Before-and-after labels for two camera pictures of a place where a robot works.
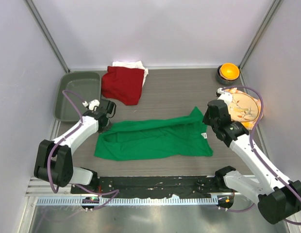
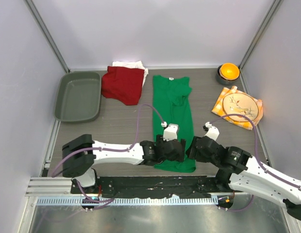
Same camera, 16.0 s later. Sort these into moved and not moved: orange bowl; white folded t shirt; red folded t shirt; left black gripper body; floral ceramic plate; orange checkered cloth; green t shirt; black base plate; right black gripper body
Moved: left black gripper body; right black gripper body; green t shirt
Not moved: black base plate; red folded t shirt; orange checkered cloth; orange bowl; white folded t shirt; floral ceramic plate
